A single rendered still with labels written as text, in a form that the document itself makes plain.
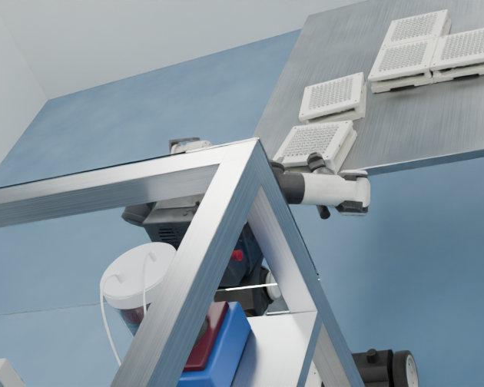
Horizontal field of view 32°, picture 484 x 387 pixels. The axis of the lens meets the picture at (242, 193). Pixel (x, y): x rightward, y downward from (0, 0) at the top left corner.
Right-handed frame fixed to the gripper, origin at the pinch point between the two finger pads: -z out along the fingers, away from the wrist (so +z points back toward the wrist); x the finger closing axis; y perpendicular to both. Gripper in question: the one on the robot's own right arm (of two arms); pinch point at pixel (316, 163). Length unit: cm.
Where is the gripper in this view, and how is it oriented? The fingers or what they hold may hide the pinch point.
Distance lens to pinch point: 297.5
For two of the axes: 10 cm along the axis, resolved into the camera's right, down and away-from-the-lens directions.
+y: 9.2, -3.7, -0.9
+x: 3.6, 7.9, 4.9
